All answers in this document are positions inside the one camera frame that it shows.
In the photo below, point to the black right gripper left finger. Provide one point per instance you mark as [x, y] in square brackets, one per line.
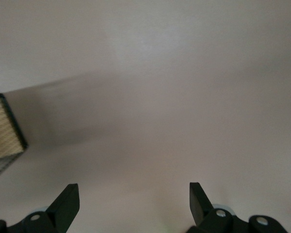
[58, 211]

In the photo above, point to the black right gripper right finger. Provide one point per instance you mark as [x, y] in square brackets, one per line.
[203, 213]

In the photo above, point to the wooden board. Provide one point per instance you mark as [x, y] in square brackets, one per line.
[2, 128]

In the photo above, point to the brown table cover mat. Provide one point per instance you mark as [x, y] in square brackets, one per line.
[160, 97]

